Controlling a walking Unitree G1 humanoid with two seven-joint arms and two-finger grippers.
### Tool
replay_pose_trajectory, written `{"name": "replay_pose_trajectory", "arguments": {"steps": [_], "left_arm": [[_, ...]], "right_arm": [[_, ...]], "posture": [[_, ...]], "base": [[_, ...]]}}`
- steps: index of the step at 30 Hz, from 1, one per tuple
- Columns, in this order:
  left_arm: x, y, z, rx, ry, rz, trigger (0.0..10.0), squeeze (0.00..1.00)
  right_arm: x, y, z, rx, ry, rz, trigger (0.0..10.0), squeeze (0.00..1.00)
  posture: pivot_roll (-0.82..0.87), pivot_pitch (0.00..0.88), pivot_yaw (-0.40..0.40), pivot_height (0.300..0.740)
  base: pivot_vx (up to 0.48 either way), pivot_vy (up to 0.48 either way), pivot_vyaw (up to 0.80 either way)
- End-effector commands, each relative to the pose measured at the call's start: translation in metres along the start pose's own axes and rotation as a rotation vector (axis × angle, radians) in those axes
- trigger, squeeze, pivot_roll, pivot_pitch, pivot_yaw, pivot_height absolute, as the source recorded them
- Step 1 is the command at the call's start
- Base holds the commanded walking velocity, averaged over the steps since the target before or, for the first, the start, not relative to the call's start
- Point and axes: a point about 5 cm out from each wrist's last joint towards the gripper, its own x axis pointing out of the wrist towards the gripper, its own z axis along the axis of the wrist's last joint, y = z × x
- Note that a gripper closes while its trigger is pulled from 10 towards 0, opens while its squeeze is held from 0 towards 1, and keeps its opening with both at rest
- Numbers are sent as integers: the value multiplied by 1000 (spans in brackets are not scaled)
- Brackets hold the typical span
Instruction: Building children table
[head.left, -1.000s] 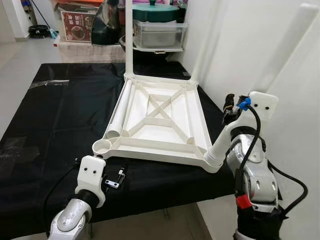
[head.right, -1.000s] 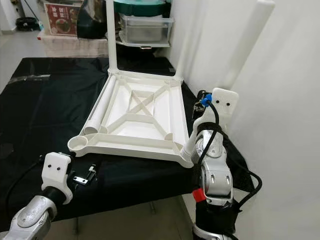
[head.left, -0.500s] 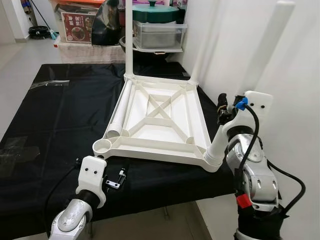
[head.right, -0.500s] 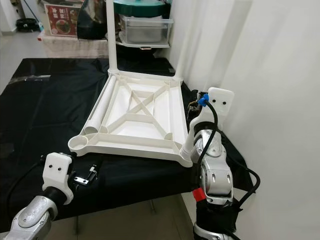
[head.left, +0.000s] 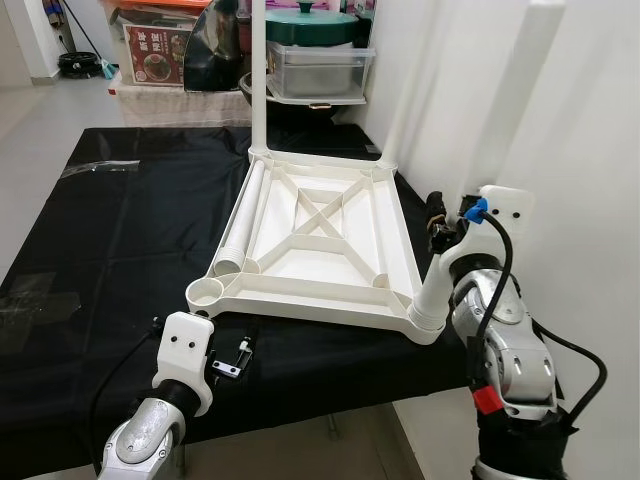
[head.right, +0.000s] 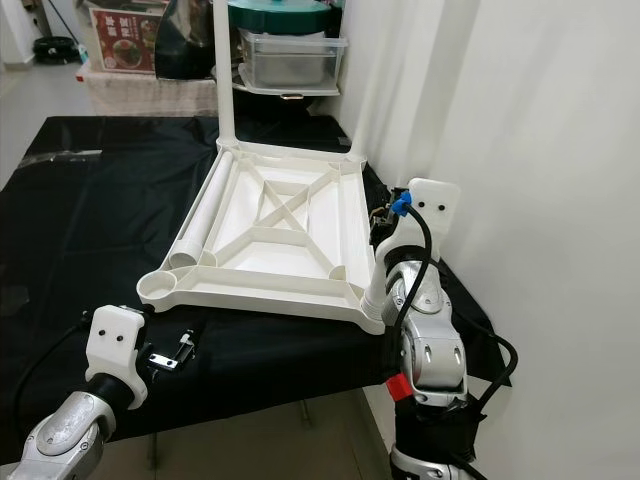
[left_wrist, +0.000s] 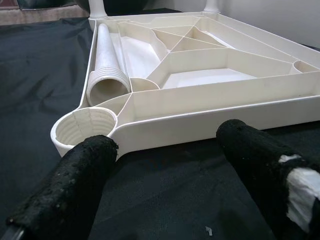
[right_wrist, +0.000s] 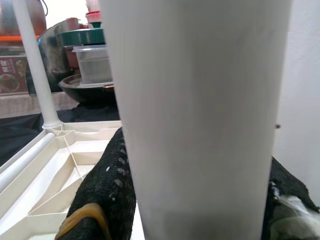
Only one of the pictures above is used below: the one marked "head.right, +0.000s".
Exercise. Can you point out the white plastic table top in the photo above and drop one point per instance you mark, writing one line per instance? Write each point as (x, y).
(270, 230)

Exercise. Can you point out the black table cloth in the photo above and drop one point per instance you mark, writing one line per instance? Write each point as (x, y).
(90, 230)

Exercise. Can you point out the clear plastic container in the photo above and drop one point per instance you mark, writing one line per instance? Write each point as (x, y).
(290, 65)

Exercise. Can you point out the clear tape strip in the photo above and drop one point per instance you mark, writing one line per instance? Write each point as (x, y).
(60, 157)

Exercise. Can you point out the green pot with lid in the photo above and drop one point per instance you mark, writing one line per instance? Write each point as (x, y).
(280, 18)

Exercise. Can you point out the beige patterned cloth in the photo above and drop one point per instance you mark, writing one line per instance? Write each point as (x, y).
(150, 98)

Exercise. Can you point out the black plastic bag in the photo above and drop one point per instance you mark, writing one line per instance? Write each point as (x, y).
(185, 42)

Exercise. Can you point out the red printed food box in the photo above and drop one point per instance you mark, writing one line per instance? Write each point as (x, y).
(125, 40)

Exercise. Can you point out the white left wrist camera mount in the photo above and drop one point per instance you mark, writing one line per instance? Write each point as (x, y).
(118, 340)

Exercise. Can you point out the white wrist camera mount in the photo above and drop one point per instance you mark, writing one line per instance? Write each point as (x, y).
(430, 200)
(118, 340)

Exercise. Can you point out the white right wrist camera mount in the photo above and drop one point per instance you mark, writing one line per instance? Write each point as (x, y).
(430, 200)

